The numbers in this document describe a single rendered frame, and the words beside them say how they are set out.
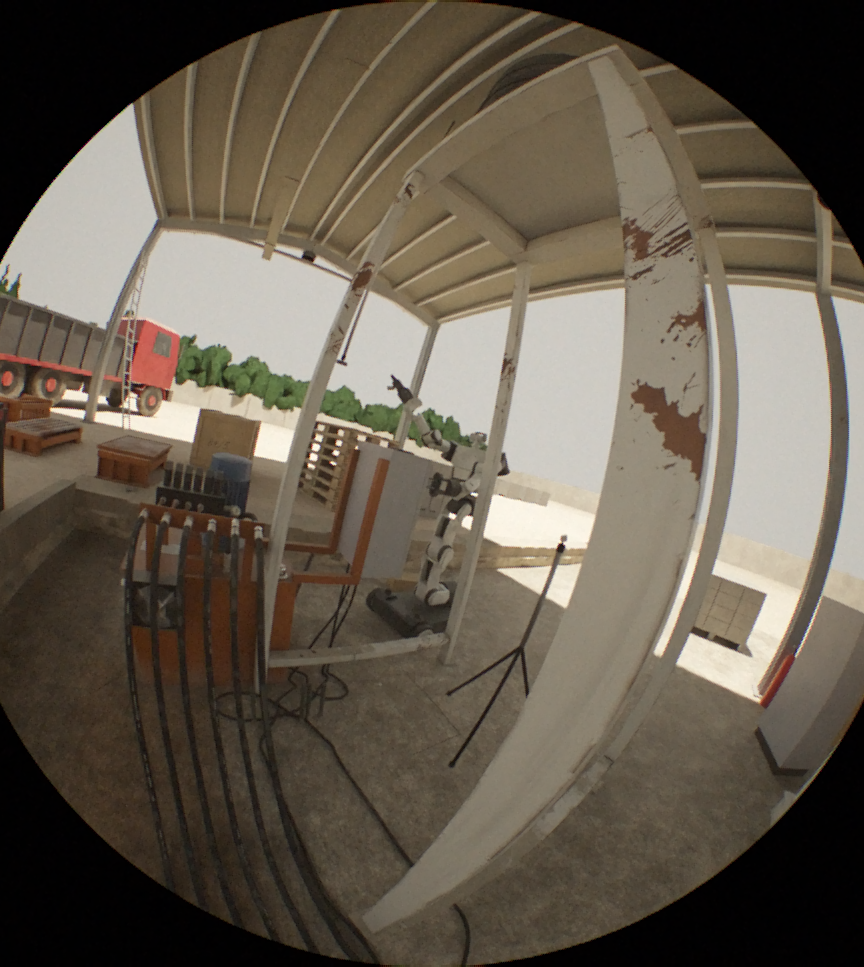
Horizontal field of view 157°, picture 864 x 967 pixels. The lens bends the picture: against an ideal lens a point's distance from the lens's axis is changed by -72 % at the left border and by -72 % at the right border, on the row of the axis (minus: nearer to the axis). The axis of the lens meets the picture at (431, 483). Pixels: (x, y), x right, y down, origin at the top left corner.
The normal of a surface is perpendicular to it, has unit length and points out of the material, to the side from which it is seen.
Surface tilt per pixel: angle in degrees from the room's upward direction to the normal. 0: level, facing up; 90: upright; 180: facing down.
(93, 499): 91
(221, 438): 90
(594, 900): 0
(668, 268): 89
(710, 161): 172
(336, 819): 0
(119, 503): 89
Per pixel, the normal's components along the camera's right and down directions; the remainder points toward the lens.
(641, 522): -0.77, -0.19
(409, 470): 0.57, 0.22
